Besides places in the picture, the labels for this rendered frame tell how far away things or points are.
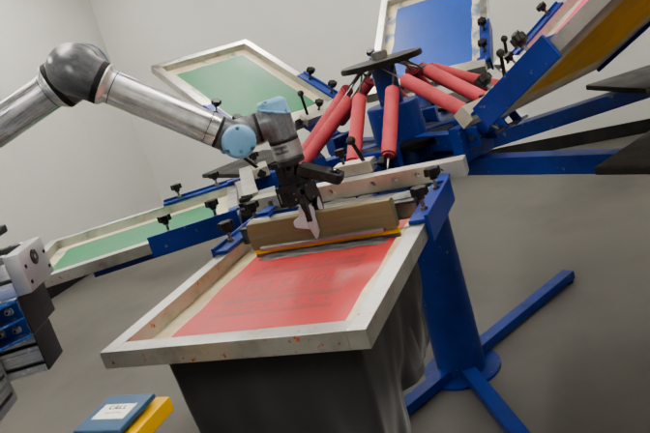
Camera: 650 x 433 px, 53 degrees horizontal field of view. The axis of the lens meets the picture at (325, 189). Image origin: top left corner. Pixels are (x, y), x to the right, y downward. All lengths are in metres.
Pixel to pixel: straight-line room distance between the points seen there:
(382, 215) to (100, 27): 5.90
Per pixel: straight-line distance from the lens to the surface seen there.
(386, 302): 1.20
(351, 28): 5.93
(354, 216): 1.59
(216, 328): 1.40
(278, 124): 1.57
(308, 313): 1.31
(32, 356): 1.59
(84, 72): 1.46
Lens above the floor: 1.47
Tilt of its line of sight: 13 degrees down
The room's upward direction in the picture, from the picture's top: 17 degrees counter-clockwise
